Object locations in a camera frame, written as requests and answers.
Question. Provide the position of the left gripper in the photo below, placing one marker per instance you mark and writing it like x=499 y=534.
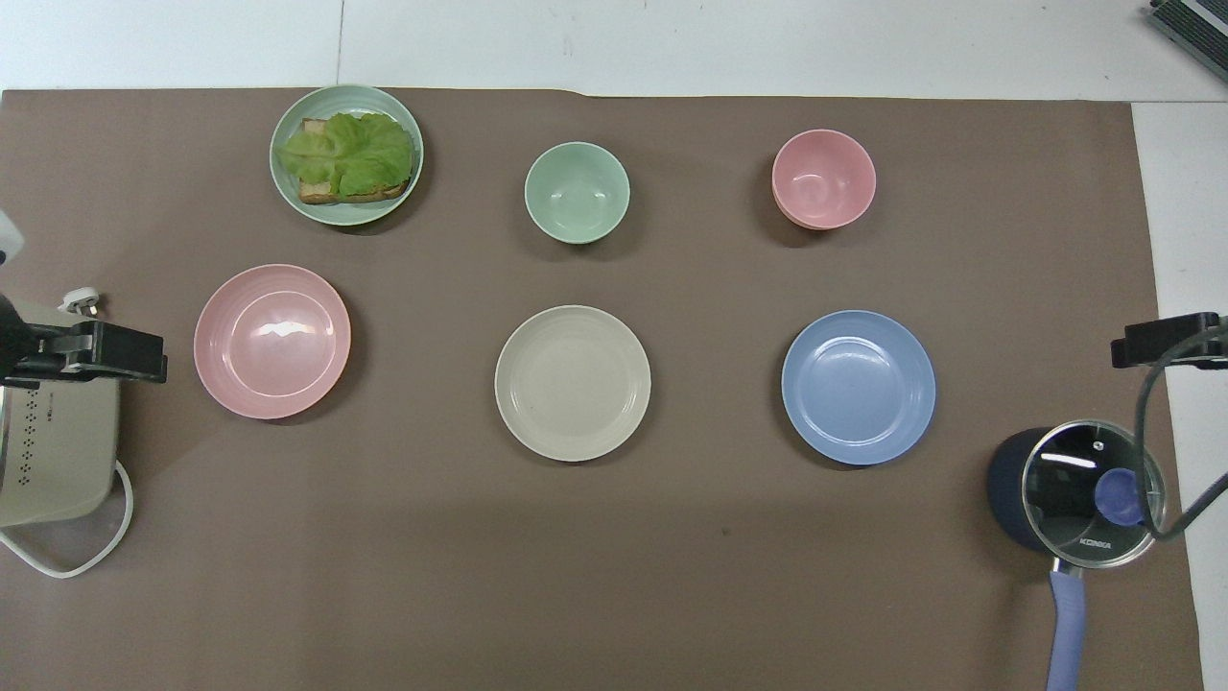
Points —
x=13 y=338

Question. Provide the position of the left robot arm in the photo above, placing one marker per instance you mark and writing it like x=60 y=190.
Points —
x=7 y=236

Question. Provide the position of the white plug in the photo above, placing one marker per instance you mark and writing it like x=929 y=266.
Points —
x=81 y=301

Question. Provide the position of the beige toaster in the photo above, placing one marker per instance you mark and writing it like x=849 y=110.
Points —
x=58 y=451

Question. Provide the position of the pink plate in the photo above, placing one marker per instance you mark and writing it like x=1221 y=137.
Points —
x=271 y=342

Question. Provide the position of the green plate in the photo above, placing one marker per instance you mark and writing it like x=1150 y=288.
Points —
x=288 y=197

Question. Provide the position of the toast slice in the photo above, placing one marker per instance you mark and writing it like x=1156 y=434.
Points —
x=321 y=192

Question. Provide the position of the green lettuce leaf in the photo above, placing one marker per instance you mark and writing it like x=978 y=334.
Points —
x=355 y=154

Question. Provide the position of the beige plate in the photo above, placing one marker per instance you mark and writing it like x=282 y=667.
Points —
x=573 y=383

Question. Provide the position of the green bowl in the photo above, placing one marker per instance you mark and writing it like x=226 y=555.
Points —
x=577 y=192

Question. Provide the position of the pink bowl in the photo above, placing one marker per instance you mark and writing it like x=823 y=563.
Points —
x=823 y=178

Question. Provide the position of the blue plate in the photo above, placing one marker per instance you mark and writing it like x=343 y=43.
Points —
x=858 y=388

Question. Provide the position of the glass lid blue knob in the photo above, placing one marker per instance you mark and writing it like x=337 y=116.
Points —
x=1065 y=499

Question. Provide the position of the grey ribbed metal box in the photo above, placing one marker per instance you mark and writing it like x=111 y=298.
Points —
x=1194 y=21

